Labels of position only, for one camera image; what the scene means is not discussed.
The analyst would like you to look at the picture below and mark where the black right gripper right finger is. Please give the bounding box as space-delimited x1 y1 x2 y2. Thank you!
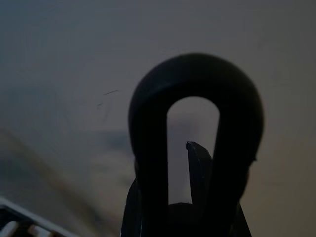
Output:
185 140 253 237

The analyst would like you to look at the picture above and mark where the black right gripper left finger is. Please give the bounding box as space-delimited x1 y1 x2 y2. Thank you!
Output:
120 176 144 237

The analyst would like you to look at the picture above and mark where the blue dustpan with long handle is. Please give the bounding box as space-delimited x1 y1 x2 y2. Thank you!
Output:
127 52 264 237

